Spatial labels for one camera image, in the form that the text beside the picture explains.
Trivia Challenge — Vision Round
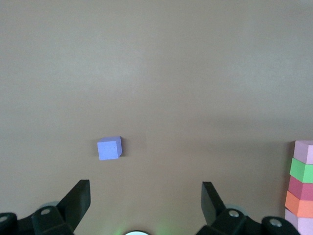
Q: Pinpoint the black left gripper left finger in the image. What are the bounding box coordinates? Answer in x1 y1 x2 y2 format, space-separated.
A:
0 180 91 235

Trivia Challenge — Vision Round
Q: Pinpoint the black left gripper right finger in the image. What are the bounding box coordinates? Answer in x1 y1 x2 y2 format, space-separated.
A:
197 181 301 235

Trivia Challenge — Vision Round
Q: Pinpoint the orange foam block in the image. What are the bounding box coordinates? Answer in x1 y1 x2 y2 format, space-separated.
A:
285 190 313 218

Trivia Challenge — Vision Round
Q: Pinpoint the red foam block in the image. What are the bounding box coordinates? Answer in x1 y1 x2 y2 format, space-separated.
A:
288 176 313 201

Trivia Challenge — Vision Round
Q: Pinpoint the pink foam block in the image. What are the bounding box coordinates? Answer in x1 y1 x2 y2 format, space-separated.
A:
285 208 313 235
293 140 313 165

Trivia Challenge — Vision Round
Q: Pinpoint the green foam block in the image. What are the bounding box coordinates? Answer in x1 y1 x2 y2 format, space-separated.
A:
290 158 313 184

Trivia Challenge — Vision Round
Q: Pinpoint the purple foam block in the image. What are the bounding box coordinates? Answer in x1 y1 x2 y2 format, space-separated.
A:
97 136 122 161

